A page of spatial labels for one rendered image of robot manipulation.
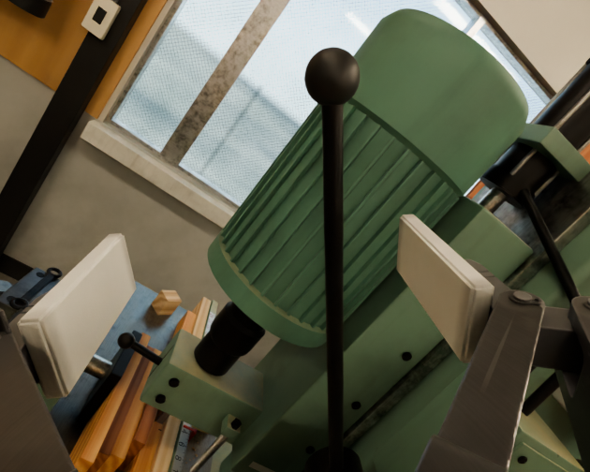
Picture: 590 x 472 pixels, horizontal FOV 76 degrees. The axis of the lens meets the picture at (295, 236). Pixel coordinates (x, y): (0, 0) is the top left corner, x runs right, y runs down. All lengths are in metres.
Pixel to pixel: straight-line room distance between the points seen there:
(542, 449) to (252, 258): 0.29
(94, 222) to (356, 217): 1.65
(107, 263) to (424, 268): 0.13
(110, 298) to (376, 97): 0.26
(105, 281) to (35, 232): 1.86
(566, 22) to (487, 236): 1.77
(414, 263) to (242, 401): 0.38
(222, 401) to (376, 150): 0.35
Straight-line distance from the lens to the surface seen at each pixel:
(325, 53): 0.25
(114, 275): 0.18
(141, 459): 0.57
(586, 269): 0.44
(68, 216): 1.94
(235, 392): 0.51
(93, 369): 0.60
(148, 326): 0.79
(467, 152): 0.36
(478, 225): 0.40
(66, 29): 1.78
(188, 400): 0.52
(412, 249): 0.17
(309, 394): 0.46
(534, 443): 0.40
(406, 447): 0.44
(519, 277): 0.44
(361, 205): 0.33
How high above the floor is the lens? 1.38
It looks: 15 degrees down
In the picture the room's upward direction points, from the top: 40 degrees clockwise
